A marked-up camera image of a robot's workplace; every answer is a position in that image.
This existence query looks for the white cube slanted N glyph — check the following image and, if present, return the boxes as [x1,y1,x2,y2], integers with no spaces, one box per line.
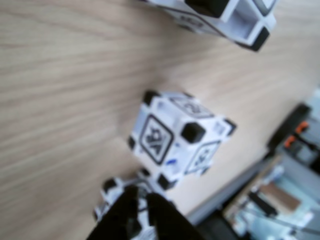
[139,0,278,52]

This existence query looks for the white cube angular K glyph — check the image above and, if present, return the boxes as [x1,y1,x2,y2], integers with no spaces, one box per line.
[127,90,237,192]

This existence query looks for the black stand with orange clips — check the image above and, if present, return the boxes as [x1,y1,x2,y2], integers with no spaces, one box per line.
[266,102,320,176]

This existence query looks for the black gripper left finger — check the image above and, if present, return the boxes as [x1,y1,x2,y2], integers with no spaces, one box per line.
[86,187,141,240]

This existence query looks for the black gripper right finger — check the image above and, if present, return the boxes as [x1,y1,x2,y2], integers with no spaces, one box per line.
[146,194,201,240]

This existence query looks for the white cube diamond glyph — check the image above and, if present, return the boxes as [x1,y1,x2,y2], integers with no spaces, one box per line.
[92,168,161,240]

